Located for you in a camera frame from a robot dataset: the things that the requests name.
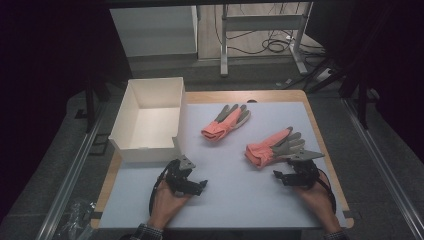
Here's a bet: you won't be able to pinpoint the white cabinet panel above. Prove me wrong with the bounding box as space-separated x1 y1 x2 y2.
109 5 199 58

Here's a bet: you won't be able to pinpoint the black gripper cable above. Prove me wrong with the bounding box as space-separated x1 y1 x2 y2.
148 162 175 216
314 167 337 214

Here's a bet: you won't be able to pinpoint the white metal desk frame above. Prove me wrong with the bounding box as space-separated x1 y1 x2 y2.
219 1 314 78

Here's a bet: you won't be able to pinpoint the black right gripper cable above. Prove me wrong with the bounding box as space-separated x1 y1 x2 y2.
314 167 337 214

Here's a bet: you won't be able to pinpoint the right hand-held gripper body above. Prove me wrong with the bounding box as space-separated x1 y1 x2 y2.
286 148 326 190

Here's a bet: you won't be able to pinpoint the black stand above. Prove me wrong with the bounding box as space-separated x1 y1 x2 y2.
74 78 113 134
339 59 379 130

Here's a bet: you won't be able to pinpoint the crumpled clear plastic bag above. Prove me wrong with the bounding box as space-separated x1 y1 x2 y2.
54 198 98 240

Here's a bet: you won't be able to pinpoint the person's right hand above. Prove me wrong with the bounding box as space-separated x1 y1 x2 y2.
293 179 342 233

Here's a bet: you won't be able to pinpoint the white box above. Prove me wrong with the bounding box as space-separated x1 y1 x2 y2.
108 77 186 163

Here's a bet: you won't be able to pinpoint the pale table mat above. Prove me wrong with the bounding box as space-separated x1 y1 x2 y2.
98 101 348 230

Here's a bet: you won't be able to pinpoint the person's left hand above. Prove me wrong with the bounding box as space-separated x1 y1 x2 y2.
148 175 192 230

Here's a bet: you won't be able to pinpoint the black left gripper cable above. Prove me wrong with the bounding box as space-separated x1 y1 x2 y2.
148 162 175 216

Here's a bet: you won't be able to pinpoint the white power strip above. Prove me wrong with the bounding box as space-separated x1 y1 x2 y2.
314 67 333 83

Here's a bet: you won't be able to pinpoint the black floor cables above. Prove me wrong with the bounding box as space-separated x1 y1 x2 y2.
214 3 326 58

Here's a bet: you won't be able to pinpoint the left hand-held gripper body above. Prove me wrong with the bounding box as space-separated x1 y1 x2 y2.
165 154 197 197

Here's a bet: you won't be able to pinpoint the pink and grey work glove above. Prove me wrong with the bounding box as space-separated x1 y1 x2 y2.
200 103 252 142
244 126 307 169

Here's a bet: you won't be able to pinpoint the aluminium rail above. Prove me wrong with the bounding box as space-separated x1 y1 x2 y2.
35 103 111 240
343 98 424 240

